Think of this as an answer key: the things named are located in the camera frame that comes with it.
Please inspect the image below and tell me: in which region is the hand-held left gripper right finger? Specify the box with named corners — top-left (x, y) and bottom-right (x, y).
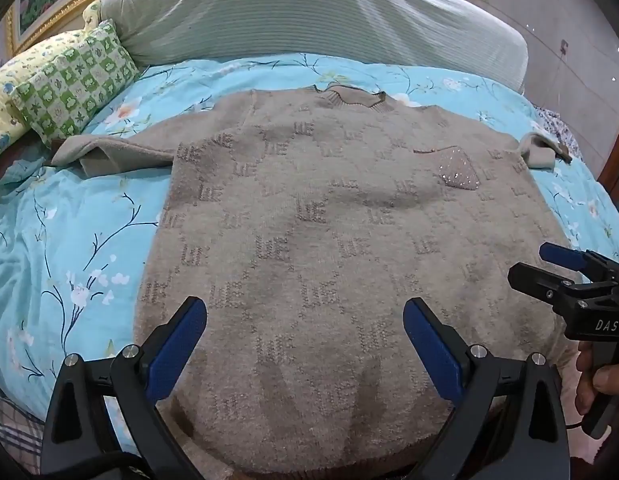
top-left (402, 297), bottom-right (573, 480)

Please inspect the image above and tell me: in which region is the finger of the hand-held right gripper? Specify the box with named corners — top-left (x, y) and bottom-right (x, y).
top-left (507, 263), bottom-right (619, 313)
top-left (539, 242), bottom-right (619, 281)

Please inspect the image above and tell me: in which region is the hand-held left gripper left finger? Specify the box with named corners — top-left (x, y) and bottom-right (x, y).
top-left (40, 296), bottom-right (230, 480)

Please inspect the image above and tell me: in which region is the beige patterned knit sweater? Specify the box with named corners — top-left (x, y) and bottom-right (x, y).
top-left (50, 85), bottom-right (580, 478)

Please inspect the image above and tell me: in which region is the person's right hand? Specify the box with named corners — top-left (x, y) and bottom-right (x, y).
top-left (575, 339), bottom-right (619, 417)

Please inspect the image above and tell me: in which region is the purple floral cloth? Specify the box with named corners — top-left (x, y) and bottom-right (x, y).
top-left (532, 105), bottom-right (586, 162)

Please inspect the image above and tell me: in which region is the blue floral bed sheet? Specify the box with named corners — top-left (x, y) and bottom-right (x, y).
top-left (0, 52), bottom-right (619, 413)

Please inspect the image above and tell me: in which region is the plaid cloth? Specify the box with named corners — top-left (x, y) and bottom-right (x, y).
top-left (0, 385), bottom-right (46, 477)

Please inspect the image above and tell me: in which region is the green checkered pillow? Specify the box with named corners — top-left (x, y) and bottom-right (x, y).
top-left (8, 19), bottom-right (141, 148)

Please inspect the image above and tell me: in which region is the yellow floral pillow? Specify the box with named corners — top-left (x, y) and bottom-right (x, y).
top-left (0, 0), bottom-right (106, 165)

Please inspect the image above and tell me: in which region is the large grey-white striped bolster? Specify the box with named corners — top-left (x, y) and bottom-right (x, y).
top-left (100, 0), bottom-right (529, 95)

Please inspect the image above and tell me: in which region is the gold framed flower painting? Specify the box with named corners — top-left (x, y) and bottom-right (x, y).
top-left (4, 0), bottom-right (136, 58)

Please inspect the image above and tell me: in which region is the wooden bed frame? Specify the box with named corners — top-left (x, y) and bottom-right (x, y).
top-left (596, 110), bottom-right (619, 193)

